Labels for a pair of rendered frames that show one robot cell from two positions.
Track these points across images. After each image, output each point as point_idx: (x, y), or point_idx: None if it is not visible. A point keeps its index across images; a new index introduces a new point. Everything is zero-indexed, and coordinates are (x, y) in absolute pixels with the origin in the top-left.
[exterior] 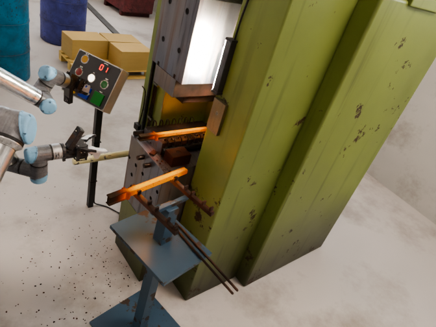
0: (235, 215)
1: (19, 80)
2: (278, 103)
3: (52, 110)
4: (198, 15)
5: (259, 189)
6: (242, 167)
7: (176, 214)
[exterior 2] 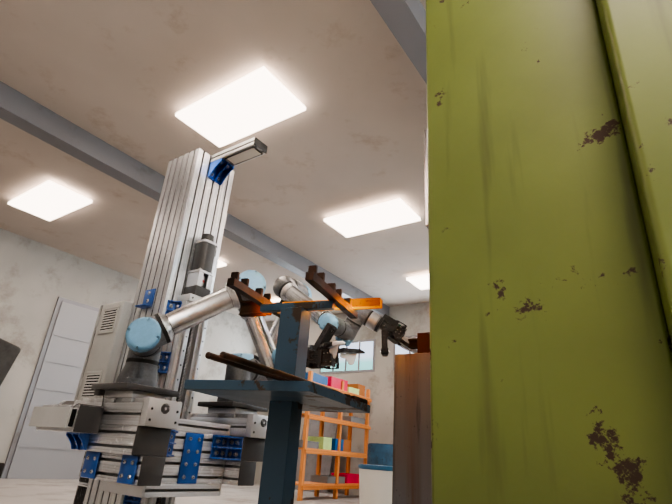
0: (514, 420)
1: (311, 299)
2: (487, 119)
3: (326, 323)
4: (426, 144)
5: (572, 332)
6: (457, 254)
7: (296, 320)
